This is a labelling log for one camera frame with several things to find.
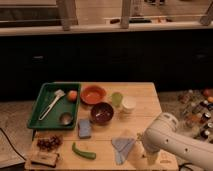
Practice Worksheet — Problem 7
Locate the orange bowl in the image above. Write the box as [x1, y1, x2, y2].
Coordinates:
[80, 85, 106, 105]

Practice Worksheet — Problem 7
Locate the light blue towel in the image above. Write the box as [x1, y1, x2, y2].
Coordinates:
[111, 137, 135, 165]

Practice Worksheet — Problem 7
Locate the blue sponge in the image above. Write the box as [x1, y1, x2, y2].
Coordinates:
[78, 119, 91, 139]

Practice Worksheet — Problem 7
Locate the orange fruit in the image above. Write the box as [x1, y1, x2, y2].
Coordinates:
[67, 90, 77, 101]

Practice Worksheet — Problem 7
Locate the green plastic tray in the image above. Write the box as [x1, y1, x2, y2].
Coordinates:
[27, 83, 81, 130]

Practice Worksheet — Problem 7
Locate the dark purple bowl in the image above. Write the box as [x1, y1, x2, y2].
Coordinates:
[90, 102, 114, 125]

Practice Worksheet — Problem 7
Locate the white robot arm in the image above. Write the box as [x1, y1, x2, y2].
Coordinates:
[142, 112, 213, 171]

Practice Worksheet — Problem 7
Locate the green chili pepper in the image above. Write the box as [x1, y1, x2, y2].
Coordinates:
[72, 142, 96, 160]

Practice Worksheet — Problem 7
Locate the light green cup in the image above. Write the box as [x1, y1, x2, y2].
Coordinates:
[111, 92, 123, 107]

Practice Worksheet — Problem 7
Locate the white dish brush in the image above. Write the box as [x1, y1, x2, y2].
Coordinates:
[39, 89, 65, 120]

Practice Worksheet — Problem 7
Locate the small metal cup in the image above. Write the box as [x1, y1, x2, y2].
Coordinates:
[59, 113, 73, 126]

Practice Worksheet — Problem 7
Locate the bunch of dark grapes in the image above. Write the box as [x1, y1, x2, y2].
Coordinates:
[37, 136, 62, 151]

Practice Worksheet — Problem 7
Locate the black cable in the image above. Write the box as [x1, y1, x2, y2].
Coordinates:
[0, 127, 27, 161]

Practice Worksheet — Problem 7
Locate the brown wooden block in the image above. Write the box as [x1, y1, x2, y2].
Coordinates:
[30, 151, 59, 167]

